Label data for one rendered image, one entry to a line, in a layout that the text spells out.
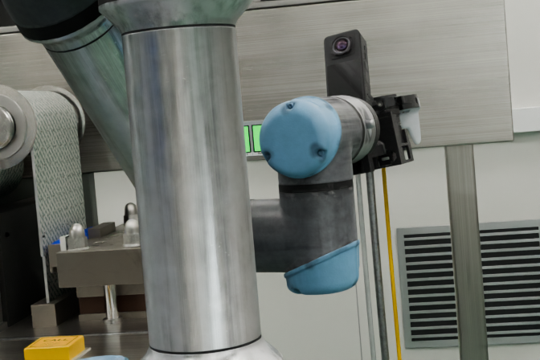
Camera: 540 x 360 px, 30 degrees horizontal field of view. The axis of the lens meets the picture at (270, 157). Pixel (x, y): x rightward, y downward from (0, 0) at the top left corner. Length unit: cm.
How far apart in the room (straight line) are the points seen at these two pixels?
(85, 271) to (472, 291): 86
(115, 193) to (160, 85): 381
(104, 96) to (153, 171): 17
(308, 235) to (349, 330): 347
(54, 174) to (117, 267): 25
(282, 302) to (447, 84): 259
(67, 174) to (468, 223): 83
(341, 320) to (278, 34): 258
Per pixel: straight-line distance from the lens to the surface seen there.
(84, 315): 181
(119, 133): 92
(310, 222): 98
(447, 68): 198
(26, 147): 178
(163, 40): 72
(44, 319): 180
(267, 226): 100
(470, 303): 219
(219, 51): 73
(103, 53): 87
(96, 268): 173
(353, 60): 115
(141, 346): 157
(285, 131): 95
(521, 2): 435
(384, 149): 115
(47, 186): 183
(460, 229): 216
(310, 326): 445
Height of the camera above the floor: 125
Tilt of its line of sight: 3 degrees down
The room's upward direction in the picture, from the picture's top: 5 degrees counter-clockwise
